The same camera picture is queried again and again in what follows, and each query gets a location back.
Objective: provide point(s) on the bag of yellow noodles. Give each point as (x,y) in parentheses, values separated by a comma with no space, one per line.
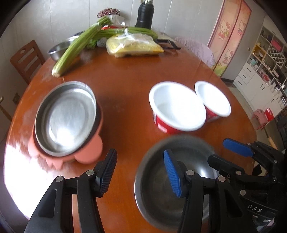
(134,47)

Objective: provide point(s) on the pink cartoon door curtain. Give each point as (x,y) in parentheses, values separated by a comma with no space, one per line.
(226,33)

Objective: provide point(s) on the large steel bowl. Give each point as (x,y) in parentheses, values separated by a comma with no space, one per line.
(157,201)

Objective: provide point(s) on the small steel basin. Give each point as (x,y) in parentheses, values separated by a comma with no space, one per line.
(58,50)

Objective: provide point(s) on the white foam fruit net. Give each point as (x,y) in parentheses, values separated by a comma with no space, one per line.
(102,42)

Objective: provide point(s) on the black thermos bottle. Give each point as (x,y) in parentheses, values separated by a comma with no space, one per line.
(144,15)

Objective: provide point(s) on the red snack packet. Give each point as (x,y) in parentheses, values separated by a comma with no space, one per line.
(106,27)

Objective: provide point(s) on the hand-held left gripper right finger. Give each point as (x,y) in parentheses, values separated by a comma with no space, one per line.
(172,174)

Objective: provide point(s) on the black kitchen tool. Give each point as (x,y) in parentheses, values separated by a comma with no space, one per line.
(166,41)

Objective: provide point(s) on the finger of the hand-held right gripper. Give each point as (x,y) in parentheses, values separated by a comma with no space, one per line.
(237,147)
(224,164)

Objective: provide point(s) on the red and white bowl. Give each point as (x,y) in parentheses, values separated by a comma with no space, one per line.
(177,105)
(213,98)

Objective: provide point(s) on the shallow steel plate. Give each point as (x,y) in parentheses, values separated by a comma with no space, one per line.
(65,118)

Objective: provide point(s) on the celery bunch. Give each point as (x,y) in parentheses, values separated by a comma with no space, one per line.
(139,31)
(74,48)

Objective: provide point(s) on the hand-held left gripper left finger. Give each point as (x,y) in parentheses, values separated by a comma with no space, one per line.
(107,172)

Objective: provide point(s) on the green leafy vegetable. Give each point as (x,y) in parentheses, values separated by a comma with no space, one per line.
(91,43)

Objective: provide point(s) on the pink plastic plate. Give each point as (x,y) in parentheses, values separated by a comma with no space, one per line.
(89,154)

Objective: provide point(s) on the dried flower bouquet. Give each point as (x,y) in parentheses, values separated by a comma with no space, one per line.
(107,12)

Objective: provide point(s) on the pink stool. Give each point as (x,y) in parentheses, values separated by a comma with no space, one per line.
(261,114)

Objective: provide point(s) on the brown wooden chair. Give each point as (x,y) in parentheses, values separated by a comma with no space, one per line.
(27,58)

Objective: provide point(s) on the white shelf cabinet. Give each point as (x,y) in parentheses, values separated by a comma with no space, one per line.
(253,76)

